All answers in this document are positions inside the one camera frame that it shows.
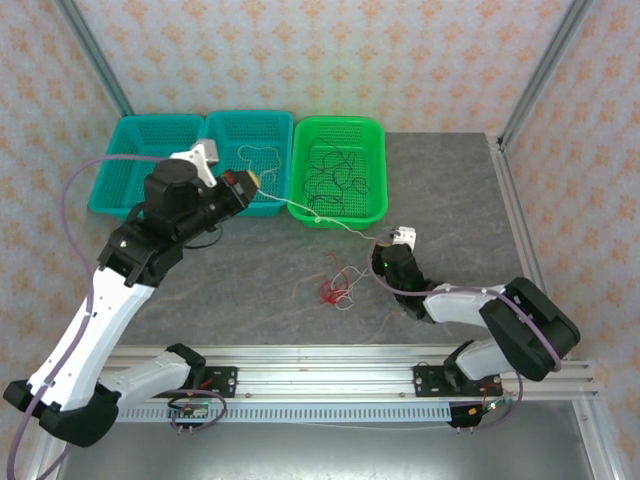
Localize white thin cable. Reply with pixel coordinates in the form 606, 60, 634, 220
333, 266, 374, 311
236, 144, 396, 247

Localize teal plastic basket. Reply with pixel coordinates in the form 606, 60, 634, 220
189, 109, 295, 219
87, 114, 206, 221

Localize green plastic basket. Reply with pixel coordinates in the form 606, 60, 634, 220
287, 115, 390, 231

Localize right small circuit board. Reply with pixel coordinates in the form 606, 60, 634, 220
467, 399, 511, 419

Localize small circuit board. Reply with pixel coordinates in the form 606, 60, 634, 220
168, 399, 211, 419
467, 399, 511, 419

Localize left small circuit board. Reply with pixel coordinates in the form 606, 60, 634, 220
168, 399, 211, 419

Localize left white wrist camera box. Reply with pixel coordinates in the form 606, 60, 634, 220
168, 139, 220, 189

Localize left arm purple harness cable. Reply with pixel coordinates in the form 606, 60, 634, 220
5, 153, 227, 480

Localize arm purple harness cable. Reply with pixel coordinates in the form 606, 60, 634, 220
368, 239, 564, 432
5, 153, 227, 480

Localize right black mount plate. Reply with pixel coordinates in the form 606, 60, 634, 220
413, 363, 506, 399

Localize black mount plate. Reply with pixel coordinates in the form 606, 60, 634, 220
164, 366, 239, 399
413, 363, 506, 399

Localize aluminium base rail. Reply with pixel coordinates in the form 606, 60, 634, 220
97, 344, 601, 401

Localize aluminium table side rail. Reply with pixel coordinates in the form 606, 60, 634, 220
487, 133, 569, 361

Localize right arm purple harness cable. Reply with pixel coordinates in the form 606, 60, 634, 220
368, 239, 564, 432

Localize white slotted cable duct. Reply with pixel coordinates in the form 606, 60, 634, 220
114, 403, 454, 424

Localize aluminium frame post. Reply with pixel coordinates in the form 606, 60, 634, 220
54, 0, 135, 119
499, 0, 596, 151

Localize left black mount plate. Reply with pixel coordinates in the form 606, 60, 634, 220
164, 366, 239, 399

